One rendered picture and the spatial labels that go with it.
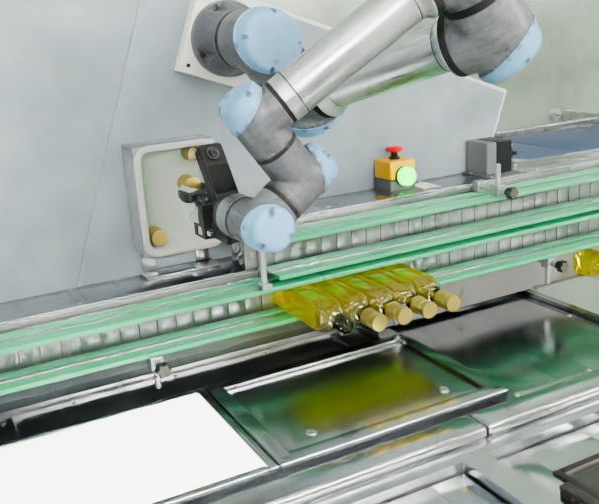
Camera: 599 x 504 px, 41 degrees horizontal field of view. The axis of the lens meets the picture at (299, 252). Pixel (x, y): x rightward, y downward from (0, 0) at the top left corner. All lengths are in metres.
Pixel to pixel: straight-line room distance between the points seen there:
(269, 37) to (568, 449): 0.88
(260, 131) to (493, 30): 0.39
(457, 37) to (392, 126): 0.65
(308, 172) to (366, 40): 0.22
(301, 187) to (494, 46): 0.37
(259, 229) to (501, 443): 0.55
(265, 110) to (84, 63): 0.53
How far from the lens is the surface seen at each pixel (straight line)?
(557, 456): 1.43
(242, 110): 1.19
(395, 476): 1.32
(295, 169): 1.24
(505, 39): 1.30
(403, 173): 1.84
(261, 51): 1.47
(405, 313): 1.53
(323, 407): 1.48
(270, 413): 1.47
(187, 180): 1.52
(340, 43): 1.22
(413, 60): 1.38
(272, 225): 1.21
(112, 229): 1.68
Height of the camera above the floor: 2.34
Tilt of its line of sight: 59 degrees down
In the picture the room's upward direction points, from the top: 116 degrees clockwise
